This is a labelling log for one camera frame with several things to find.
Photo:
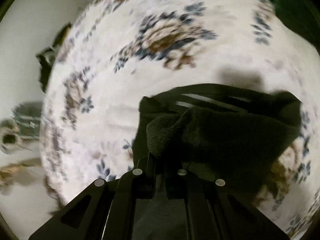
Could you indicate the floral printed blanket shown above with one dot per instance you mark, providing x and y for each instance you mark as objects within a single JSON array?
[{"x": 150, "y": 55}]

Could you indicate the dark object beside bed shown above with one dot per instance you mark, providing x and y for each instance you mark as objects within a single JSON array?
[{"x": 48, "y": 60}]

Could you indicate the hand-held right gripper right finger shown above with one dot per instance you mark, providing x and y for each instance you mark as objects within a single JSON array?
[{"x": 183, "y": 182}]

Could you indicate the brown object on floor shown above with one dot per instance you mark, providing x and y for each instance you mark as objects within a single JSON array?
[{"x": 15, "y": 171}]

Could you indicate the dark green cloth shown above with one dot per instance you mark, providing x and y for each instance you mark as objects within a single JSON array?
[{"x": 292, "y": 5}]

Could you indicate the black knit garment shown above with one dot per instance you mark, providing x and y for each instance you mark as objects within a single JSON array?
[{"x": 220, "y": 135}]

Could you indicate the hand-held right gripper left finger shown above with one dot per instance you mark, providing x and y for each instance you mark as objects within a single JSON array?
[{"x": 142, "y": 180}]

